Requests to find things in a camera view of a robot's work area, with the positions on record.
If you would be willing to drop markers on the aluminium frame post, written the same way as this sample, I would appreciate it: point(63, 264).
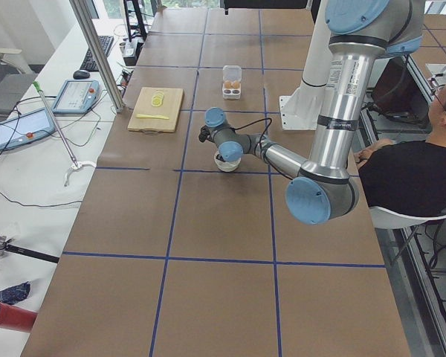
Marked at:
point(84, 19)

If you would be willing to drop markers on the white camera mast pedestal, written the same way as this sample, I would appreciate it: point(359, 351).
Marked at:
point(300, 110)

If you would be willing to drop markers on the white bowl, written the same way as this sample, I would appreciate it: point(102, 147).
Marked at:
point(225, 166)

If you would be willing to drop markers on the blue patterned cloth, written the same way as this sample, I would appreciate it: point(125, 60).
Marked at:
point(15, 294)

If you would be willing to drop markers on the far blue teach pendant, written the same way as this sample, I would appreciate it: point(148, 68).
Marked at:
point(76, 97)

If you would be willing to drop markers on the black tripod bar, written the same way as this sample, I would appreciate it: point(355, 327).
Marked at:
point(6, 246)

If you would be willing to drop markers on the metal reacher grabber stick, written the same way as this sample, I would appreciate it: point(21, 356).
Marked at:
point(75, 164)

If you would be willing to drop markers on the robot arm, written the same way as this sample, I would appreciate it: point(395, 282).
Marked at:
point(360, 32)

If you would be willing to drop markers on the near blue teach pendant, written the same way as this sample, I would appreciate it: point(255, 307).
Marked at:
point(25, 129)

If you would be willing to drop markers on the clear plastic egg box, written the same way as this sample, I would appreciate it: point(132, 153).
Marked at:
point(231, 73)

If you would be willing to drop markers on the yellow plastic knife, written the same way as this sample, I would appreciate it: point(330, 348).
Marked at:
point(157, 117)

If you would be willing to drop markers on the bamboo cutting board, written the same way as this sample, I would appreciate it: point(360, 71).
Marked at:
point(170, 107)

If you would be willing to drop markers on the black computer mouse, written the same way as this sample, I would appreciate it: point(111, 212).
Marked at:
point(81, 74)

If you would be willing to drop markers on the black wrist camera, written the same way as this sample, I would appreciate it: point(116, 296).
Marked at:
point(205, 134)

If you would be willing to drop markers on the blue teach pendant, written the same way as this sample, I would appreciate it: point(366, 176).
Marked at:
point(25, 129)
point(76, 97)

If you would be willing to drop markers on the white chair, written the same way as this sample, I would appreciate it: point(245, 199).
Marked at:
point(388, 219)

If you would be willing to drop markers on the red cylinder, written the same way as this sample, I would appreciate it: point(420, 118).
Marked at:
point(15, 318)

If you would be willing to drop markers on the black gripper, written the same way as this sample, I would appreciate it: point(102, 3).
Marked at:
point(223, 161)

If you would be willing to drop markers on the seated person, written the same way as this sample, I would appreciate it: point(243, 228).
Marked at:
point(409, 177)

